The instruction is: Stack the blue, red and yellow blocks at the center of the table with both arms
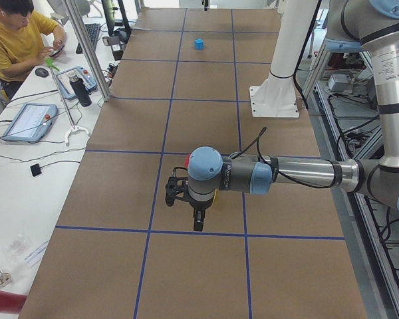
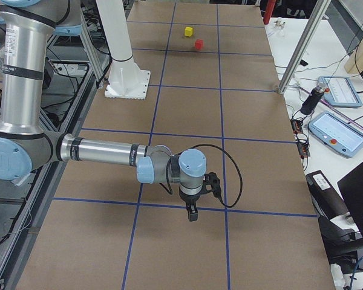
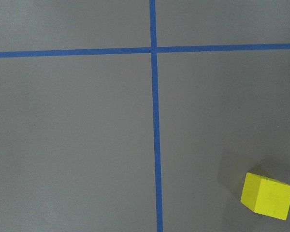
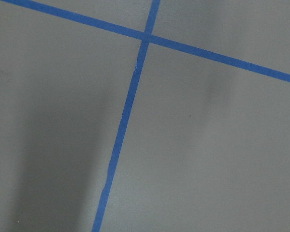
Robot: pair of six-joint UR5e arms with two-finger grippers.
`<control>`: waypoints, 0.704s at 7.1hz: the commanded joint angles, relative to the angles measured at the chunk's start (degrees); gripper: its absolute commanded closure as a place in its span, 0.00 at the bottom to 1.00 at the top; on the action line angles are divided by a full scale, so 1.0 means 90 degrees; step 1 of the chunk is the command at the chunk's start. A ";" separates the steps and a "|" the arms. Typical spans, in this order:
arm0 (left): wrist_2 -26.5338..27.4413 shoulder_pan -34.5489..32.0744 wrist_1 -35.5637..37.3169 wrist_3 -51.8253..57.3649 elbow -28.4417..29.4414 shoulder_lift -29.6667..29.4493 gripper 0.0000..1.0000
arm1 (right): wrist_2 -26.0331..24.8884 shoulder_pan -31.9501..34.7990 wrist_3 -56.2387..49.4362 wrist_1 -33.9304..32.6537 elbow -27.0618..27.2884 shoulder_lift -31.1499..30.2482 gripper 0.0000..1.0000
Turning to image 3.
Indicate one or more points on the yellow wooden cube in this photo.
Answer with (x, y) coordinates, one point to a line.
(266, 196)

